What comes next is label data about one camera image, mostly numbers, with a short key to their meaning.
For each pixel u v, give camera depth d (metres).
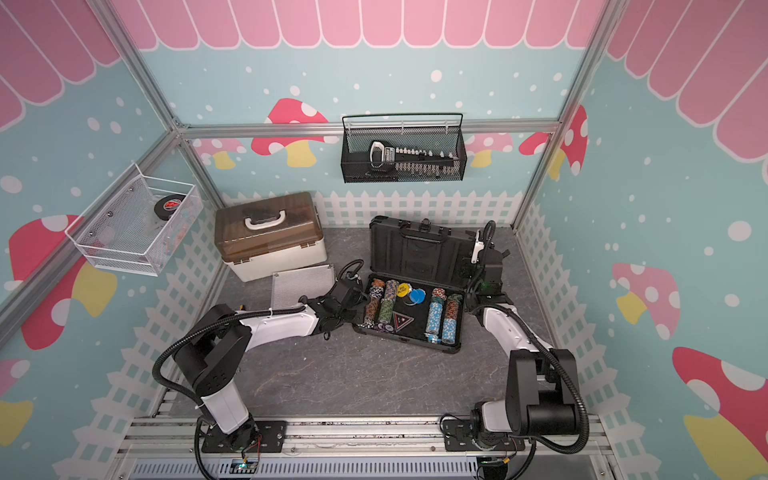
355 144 0.95
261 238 0.90
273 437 0.74
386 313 0.92
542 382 0.47
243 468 0.72
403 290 0.97
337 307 0.72
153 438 0.76
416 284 0.99
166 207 0.78
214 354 0.47
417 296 0.97
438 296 0.94
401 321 0.92
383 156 0.89
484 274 0.65
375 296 0.96
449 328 0.87
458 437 0.74
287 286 0.97
